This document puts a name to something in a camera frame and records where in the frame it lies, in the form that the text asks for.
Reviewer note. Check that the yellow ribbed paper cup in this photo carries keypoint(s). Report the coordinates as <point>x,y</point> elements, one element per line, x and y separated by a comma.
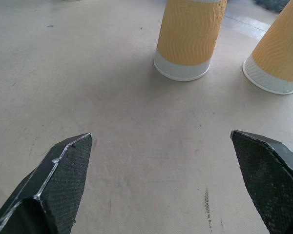
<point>279,56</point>
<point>188,39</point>

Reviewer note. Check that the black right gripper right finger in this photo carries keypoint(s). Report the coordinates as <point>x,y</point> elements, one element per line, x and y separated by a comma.
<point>271,180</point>

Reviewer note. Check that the dark bag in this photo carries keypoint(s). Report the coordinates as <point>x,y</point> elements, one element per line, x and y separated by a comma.
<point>271,5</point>

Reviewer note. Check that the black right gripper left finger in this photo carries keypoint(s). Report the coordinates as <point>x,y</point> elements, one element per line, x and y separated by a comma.
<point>56,190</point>

